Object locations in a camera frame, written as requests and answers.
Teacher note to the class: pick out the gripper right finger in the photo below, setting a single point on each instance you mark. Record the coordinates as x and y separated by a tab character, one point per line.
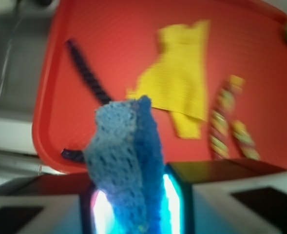
237	196

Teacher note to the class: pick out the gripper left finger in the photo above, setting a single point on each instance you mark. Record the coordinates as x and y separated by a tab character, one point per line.
53	204

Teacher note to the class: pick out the blue sponge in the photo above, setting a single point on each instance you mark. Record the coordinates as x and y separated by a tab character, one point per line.
125	161

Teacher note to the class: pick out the red plastic tray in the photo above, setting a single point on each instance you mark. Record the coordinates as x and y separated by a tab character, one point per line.
118	39

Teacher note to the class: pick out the yellow cloth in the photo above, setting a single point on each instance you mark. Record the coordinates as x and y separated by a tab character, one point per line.
176	82

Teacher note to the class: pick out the grey sink basin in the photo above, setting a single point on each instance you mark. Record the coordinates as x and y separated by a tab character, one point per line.
24	32

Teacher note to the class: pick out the multicolour rope toy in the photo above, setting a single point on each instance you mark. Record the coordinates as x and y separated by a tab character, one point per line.
221	123

